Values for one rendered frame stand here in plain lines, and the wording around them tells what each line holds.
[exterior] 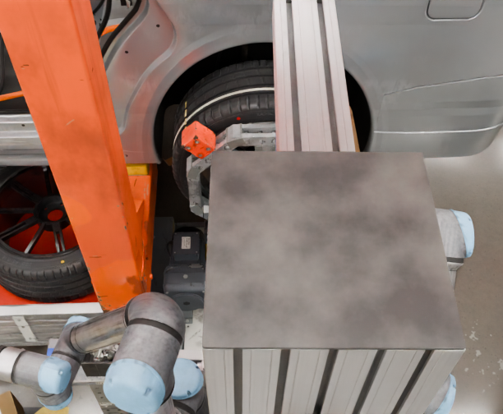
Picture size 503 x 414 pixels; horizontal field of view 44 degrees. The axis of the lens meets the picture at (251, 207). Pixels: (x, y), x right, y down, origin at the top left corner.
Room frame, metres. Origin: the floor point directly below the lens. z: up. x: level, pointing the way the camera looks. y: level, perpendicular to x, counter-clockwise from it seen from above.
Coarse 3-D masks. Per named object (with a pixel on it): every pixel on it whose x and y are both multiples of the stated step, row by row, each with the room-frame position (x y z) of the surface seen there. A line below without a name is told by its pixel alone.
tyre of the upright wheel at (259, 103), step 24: (216, 72) 1.67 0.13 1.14; (240, 72) 1.64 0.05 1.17; (264, 72) 1.63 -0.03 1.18; (192, 96) 1.63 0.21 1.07; (216, 96) 1.56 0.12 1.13; (240, 96) 1.53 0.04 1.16; (264, 96) 1.51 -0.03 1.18; (192, 120) 1.51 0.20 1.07; (216, 120) 1.46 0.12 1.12; (240, 120) 1.47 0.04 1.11; (264, 120) 1.47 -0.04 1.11
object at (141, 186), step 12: (156, 168) 1.72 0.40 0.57; (132, 180) 1.56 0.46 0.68; (144, 180) 1.57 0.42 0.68; (156, 180) 1.68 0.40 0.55; (132, 192) 1.50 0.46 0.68; (144, 192) 1.50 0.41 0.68; (144, 204) 1.45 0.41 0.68; (144, 216) 1.39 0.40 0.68; (144, 228) 1.33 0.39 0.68; (144, 240) 1.28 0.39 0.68
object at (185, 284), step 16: (176, 240) 1.46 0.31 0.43; (192, 240) 1.46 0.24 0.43; (176, 256) 1.39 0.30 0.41; (192, 256) 1.39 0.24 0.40; (176, 272) 1.32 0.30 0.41; (192, 272) 1.32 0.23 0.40; (176, 288) 1.25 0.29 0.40; (192, 288) 1.25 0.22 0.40; (192, 304) 1.23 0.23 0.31; (192, 320) 1.27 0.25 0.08
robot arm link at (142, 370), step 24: (144, 336) 0.53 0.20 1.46; (168, 336) 0.54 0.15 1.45; (120, 360) 0.48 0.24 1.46; (144, 360) 0.48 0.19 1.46; (168, 360) 0.50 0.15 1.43; (120, 384) 0.44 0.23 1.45; (144, 384) 0.44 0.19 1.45; (168, 384) 0.47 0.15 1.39; (120, 408) 0.43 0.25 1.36; (144, 408) 0.42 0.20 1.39; (168, 408) 0.47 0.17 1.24
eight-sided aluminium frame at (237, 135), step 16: (240, 128) 1.42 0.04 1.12; (256, 128) 1.43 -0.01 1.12; (272, 128) 1.43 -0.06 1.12; (224, 144) 1.38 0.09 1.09; (240, 144) 1.38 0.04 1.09; (256, 144) 1.39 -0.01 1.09; (272, 144) 1.39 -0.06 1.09; (192, 160) 1.41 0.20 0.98; (208, 160) 1.39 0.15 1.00; (192, 176) 1.37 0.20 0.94; (192, 192) 1.38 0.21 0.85; (192, 208) 1.37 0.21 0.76
